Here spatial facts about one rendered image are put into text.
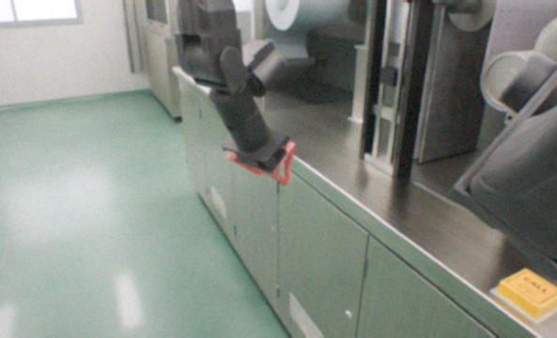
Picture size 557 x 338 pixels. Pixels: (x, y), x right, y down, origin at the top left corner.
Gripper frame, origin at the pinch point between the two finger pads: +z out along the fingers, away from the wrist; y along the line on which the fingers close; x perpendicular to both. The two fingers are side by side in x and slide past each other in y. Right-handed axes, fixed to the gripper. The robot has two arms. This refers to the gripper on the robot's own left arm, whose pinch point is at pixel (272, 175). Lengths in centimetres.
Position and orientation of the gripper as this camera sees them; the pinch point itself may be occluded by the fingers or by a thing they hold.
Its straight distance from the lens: 68.0
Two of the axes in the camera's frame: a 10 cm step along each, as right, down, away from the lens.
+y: -7.5, -2.7, 6.0
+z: 3.2, 6.4, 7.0
